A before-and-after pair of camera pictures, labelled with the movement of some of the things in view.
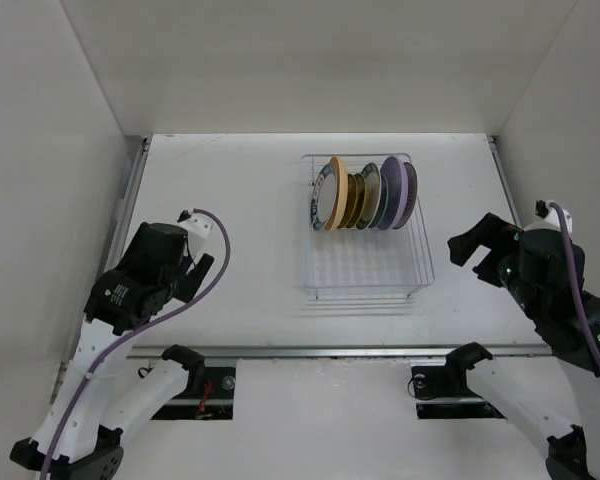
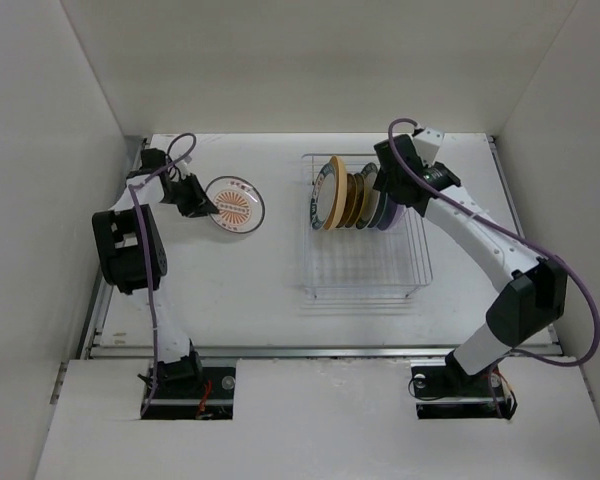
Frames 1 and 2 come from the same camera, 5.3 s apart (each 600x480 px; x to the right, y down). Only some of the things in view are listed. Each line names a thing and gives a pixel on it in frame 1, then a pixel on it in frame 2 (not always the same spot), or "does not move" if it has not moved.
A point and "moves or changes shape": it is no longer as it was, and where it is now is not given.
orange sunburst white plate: x=412 y=189 moves or changes shape
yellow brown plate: x=361 y=199 does not move
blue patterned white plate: x=323 y=197 does not move
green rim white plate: x=372 y=206 does not move
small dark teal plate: x=384 y=202 does not move
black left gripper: x=193 y=277 to x=199 y=204
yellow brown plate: x=352 y=201 does not move
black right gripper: x=492 y=231 to x=382 y=182
